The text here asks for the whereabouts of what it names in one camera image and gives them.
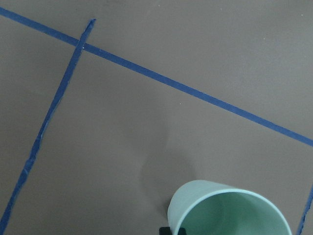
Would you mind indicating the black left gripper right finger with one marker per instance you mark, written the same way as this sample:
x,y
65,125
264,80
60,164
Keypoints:
x,y
181,231

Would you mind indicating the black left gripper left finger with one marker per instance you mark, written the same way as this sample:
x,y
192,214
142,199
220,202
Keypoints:
x,y
164,231

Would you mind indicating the mint green cup carried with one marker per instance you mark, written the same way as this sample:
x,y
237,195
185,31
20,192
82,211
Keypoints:
x,y
207,208

